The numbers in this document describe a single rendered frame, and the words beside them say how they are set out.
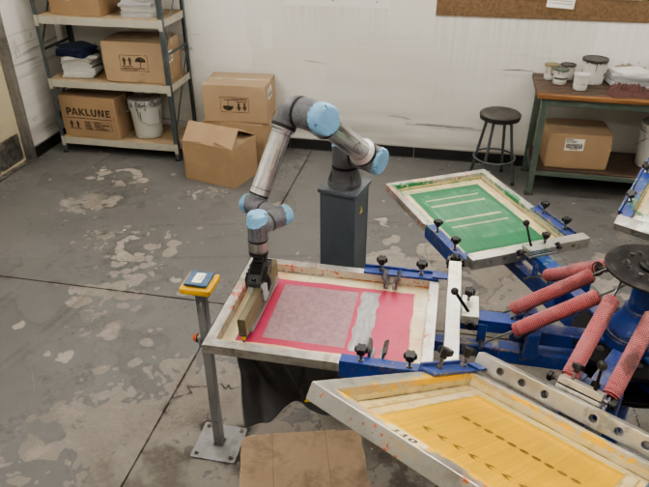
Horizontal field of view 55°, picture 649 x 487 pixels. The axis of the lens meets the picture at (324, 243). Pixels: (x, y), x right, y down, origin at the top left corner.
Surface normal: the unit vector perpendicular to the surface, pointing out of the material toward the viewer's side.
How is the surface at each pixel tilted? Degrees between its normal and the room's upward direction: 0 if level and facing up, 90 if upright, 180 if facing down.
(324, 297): 0
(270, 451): 1
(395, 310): 0
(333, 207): 90
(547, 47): 90
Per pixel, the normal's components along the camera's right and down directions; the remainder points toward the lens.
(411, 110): -0.20, 0.50
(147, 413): 0.00, -0.86
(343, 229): -0.41, 0.47
